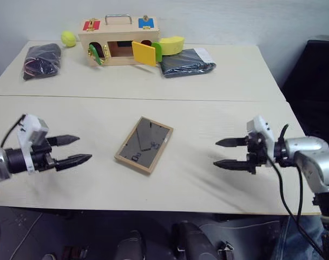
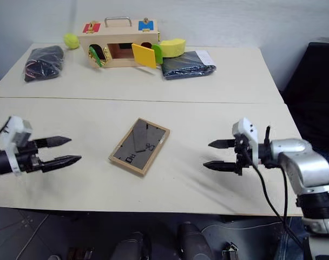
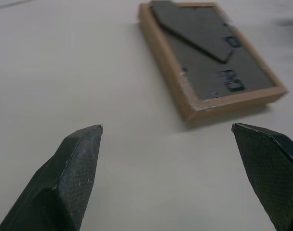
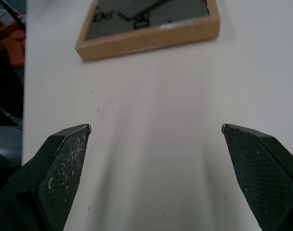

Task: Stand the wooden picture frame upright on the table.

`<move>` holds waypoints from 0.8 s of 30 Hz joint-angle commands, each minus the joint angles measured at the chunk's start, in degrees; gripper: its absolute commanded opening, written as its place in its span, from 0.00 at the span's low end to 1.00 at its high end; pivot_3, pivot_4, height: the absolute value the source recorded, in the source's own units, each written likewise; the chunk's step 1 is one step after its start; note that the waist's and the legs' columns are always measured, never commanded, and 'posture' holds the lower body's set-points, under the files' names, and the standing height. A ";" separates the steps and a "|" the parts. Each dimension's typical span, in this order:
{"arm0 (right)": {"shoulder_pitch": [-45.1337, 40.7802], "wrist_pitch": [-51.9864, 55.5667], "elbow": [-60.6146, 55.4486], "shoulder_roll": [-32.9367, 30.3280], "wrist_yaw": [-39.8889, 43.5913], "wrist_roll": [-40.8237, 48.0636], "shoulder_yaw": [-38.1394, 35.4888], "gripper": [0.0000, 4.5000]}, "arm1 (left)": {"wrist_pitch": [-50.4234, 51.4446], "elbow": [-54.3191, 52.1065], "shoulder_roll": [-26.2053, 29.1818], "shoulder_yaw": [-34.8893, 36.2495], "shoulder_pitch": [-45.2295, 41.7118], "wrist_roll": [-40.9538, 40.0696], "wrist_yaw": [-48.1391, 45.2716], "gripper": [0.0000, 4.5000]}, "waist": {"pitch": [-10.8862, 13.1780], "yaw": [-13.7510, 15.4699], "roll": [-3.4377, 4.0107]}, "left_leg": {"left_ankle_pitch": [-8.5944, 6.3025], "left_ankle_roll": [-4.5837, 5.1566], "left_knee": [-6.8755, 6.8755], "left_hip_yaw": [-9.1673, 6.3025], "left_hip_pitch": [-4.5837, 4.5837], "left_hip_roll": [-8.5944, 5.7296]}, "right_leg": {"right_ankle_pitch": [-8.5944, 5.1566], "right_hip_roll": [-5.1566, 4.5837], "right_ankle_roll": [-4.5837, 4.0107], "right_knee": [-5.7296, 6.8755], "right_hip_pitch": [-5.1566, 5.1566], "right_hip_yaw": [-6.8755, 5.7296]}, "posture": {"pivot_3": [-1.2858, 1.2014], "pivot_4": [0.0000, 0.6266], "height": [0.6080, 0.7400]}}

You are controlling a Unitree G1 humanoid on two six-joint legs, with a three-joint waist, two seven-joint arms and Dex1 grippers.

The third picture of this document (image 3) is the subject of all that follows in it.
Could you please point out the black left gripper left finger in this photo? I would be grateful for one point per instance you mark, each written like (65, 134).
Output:
(64, 178)

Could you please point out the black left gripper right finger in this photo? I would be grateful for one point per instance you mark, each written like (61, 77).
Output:
(274, 173)

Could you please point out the wooden framed puzzle board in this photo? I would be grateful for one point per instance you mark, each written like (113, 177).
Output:
(209, 60)

